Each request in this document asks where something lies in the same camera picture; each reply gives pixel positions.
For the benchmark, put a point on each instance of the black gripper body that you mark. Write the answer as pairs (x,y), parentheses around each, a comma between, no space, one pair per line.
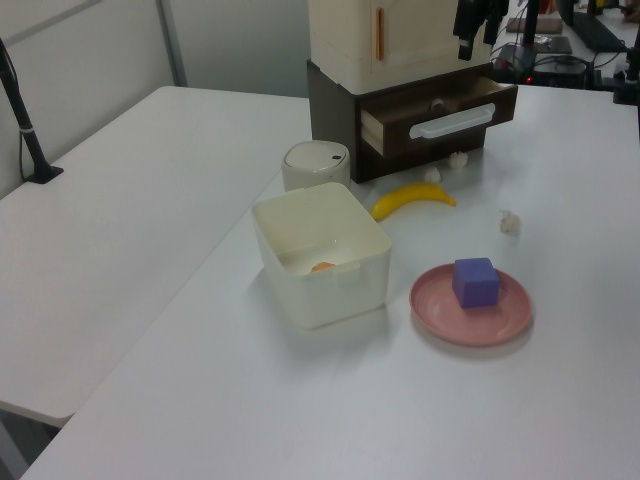
(482,9)

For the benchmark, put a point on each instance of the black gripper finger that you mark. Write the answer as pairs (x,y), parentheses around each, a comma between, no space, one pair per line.
(490,31)
(465,39)

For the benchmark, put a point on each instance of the dark brown drawer cabinet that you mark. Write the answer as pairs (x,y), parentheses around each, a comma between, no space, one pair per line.
(332,115)

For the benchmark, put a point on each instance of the black stand pole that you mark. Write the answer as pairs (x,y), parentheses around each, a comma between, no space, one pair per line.
(530,22)

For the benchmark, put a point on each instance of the cream plastic storage box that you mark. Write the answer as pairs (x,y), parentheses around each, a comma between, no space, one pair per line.
(395,40)

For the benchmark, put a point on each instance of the panda toy figure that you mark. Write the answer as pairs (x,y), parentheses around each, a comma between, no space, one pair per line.
(438,104)

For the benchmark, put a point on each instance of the black device with red light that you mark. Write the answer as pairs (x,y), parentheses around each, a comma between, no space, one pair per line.
(555,75)

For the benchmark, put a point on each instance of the crumpled white paper ball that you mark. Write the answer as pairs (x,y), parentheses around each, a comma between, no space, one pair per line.
(433,175)
(458,160)
(510,222)

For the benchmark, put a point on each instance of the yellow toy banana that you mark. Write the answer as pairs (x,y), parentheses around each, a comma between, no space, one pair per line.
(410,199)

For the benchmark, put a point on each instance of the cream round trash can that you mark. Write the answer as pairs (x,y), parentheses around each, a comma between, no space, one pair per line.
(315,165)

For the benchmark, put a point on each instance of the purple cube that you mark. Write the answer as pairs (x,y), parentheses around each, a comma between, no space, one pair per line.
(475,282)

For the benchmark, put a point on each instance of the small orange item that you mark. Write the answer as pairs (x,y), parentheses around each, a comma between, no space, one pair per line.
(322,267)

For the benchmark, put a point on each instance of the pink plate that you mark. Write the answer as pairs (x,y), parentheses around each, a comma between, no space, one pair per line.
(470,320)

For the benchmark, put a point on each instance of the white open plastic bin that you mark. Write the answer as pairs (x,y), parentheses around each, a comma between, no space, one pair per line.
(325,295)

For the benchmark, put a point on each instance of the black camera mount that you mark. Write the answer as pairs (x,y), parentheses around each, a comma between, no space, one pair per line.
(627,75)

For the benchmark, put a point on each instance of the black clamped camera pole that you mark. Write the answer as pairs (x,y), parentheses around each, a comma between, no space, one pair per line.
(22,125)

